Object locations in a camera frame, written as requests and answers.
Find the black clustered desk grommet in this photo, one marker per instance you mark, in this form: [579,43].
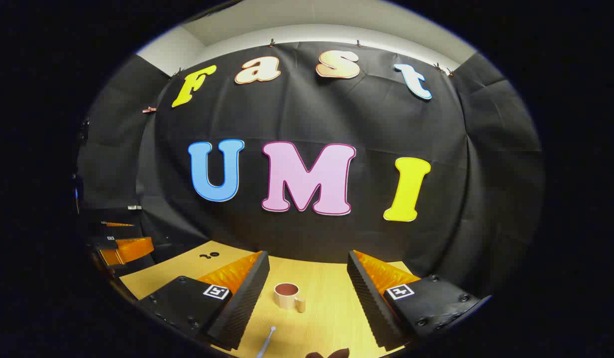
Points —
[210,255]

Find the black backdrop cloth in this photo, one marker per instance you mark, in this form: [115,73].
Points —
[307,114]

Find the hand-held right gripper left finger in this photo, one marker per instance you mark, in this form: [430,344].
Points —
[247,298]

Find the white toothbrush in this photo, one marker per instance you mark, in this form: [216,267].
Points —
[267,340]

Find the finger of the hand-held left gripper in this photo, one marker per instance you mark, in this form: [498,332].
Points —
[133,248]
[119,224]

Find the orange cloth clip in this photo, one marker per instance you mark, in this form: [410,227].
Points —
[149,109]

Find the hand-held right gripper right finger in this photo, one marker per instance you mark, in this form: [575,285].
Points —
[366,298]

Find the wooden desktop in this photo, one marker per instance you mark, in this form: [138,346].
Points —
[322,318]

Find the beige cup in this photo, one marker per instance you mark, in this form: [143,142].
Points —
[286,298]

